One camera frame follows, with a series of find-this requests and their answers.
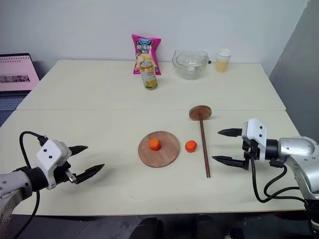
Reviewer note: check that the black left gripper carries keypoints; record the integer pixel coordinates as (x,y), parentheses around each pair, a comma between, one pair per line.
(63,174)

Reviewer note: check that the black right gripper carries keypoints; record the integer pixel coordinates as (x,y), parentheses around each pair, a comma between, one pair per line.
(251,152)

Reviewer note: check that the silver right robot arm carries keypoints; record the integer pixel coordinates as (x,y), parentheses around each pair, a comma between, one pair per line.
(296,152)

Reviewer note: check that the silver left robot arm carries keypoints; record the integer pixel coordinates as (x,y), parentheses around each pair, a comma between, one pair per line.
(15,184)

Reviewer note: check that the wooden ladle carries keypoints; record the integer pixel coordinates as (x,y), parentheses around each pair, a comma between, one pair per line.
(203,139)

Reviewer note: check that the loose orange cap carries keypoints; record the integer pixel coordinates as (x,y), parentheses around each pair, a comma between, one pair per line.
(191,147)

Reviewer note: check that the round wooden base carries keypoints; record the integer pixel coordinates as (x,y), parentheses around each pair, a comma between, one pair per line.
(165,156)

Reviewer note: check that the cup of orange juice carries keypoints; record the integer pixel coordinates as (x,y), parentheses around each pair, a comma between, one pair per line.
(223,62)

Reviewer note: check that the clear glass bowl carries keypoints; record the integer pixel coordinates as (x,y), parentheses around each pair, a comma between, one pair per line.
(190,66)

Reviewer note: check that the yellow green drink can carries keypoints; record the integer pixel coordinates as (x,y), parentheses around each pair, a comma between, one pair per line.
(149,78)

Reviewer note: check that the grey partition panel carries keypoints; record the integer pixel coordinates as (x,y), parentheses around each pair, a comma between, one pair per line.
(299,62)

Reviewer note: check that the laptop with pink screen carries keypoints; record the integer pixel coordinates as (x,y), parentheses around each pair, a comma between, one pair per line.
(15,72)

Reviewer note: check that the pink chips bag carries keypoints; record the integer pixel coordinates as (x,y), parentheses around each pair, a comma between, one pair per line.
(145,44)

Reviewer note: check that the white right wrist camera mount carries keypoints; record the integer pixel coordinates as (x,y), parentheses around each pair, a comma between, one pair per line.
(256,132)

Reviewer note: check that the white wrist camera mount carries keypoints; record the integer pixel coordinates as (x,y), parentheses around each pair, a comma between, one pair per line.
(256,132)
(51,154)

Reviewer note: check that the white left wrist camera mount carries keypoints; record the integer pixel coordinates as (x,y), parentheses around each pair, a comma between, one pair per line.
(51,154)

